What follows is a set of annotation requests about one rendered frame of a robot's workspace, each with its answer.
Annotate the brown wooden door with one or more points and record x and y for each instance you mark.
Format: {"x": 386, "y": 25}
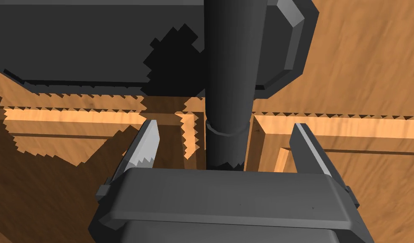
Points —
{"x": 362, "y": 50}

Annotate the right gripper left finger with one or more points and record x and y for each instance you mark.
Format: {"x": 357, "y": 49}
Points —
{"x": 144, "y": 148}

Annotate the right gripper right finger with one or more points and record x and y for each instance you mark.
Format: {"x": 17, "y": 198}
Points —
{"x": 306, "y": 152}

